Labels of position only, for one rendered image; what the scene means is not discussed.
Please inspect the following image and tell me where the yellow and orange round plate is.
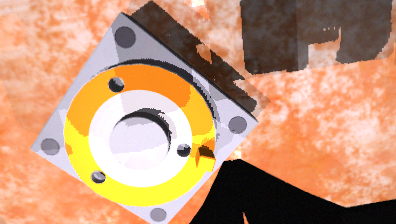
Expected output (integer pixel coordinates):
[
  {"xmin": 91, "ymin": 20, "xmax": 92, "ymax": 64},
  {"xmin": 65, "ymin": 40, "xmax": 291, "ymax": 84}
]
[{"xmin": 63, "ymin": 63, "xmax": 216, "ymax": 207}]

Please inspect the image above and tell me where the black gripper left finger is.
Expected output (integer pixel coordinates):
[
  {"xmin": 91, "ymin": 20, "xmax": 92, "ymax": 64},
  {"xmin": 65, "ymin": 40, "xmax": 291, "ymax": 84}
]
[{"xmin": 189, "ymin": 160, "xmax": 244, "ymax": 224}]

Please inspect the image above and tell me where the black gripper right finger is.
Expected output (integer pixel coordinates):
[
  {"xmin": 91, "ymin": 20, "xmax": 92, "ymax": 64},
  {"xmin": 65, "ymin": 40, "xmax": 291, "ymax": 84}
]
[{"xmin": 232, "ymin": 159, "xmax": 396, "ymax": 224}]

